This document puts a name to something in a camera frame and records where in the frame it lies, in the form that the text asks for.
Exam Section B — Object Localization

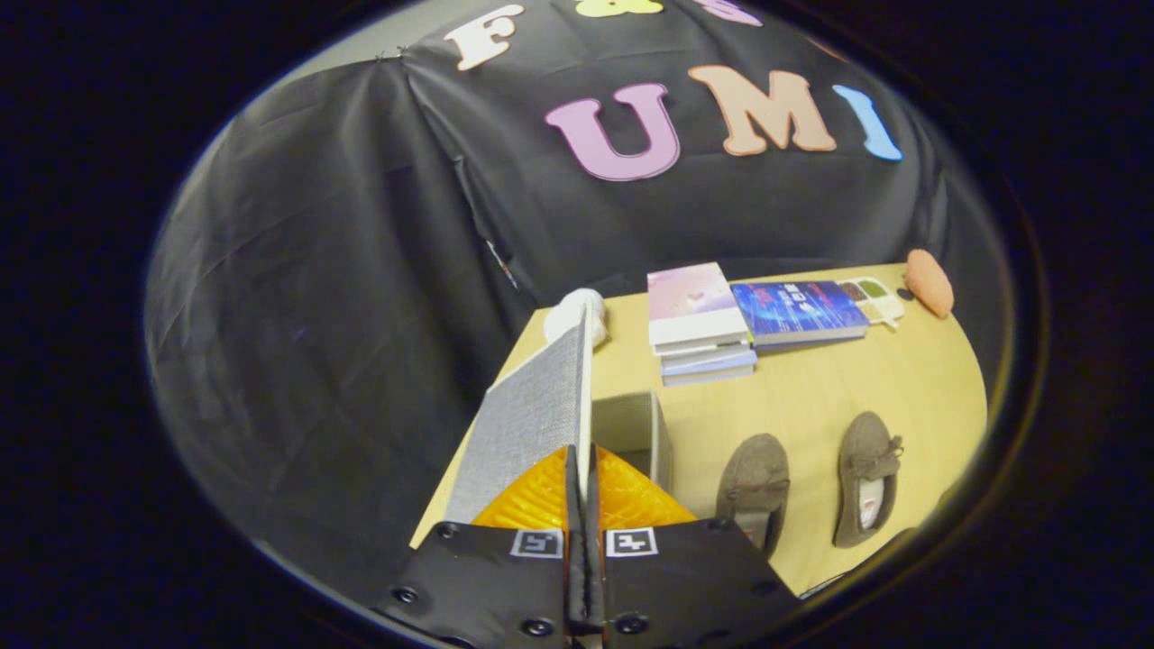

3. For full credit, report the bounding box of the white compartment tray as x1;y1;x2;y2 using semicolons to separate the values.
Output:
838;277;906;328

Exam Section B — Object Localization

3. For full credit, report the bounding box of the brown fuzzy shoe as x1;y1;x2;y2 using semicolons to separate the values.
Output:
716;434;792;558
832;412;904;549

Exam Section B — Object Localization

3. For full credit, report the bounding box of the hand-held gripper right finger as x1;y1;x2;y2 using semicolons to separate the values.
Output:
591;444;799;649

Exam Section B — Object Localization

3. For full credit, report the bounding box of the black backdrop cloth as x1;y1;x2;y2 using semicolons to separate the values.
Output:
144;0;1006;596

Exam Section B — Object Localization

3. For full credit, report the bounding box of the dark blue book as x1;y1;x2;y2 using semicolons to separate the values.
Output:
730;280;870;350

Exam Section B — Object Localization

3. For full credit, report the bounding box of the grey fabric storage box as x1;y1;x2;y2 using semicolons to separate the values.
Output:
444;306;675;526

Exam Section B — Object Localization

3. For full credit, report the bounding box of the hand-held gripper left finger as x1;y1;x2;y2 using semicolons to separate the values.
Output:
374;444;587;649

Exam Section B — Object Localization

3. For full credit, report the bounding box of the pink book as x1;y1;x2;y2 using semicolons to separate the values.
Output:
647;262;750;349

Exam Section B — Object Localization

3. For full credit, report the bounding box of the white plush toy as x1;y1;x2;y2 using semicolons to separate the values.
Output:
544;288;609;349

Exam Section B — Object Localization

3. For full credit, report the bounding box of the pale blue book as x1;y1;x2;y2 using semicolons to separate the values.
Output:
660;348;757;374
663;363;758;388

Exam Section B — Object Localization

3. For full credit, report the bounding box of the orange plush toy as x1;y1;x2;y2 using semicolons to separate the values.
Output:
905;249;955;319

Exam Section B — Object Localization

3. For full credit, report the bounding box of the white book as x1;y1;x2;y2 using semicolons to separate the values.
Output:
654;337;753;358

